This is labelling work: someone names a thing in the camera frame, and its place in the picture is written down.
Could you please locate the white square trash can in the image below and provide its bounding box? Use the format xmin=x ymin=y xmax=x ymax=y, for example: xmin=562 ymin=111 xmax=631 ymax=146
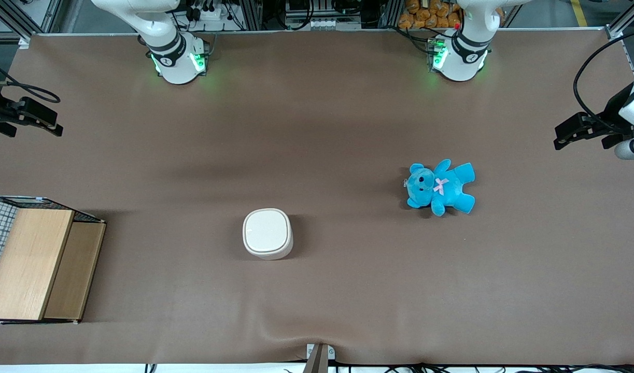
xmin=242 ymin=208 xmax=294 ymax=261

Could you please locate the light wooden board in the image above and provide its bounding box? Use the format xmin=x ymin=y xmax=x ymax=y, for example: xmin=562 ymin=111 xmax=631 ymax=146
xmin=0 ymin=209 xmax=75 ymax=321

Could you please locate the blue teddy bear pink bow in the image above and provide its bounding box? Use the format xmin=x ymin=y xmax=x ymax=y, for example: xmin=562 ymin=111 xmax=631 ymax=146
xmin=405 ymin=159 xmax=476 ymax=217

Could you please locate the darker wooden board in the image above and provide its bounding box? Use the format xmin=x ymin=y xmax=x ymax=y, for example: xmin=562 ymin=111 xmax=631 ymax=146
xmin=44 ymin=222 xmax=107 ymax=320

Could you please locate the white power strip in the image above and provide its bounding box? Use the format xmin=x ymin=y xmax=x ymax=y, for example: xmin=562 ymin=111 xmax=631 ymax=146
xmin=185 ymin=0 xmax=234 ymax=24

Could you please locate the brown table cover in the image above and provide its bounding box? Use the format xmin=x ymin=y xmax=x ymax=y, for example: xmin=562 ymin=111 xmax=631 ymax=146
xmin=0 ymin=28 xmax=634 ymax=366

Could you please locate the white connector block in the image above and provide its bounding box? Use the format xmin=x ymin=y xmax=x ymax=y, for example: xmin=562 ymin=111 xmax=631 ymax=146
xmin=295 ymin=18 xmax=344 ymax=30

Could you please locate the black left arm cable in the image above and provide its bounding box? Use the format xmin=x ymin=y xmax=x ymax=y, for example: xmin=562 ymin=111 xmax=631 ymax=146
xmin=573 ymin=28 xmax=634 ymax=130

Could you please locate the aluminium frame post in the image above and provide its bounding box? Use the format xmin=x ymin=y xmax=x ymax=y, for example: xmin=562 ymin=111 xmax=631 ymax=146
xmin=604 ymin=0 xmax=634 ymax=39
xmin=0 ymin=0 xmax=63 ymax=50

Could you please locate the grey camera stand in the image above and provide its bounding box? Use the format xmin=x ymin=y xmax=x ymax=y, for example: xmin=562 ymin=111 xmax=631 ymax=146
xmin=304 ymin=342 xmax=336 ymax=373

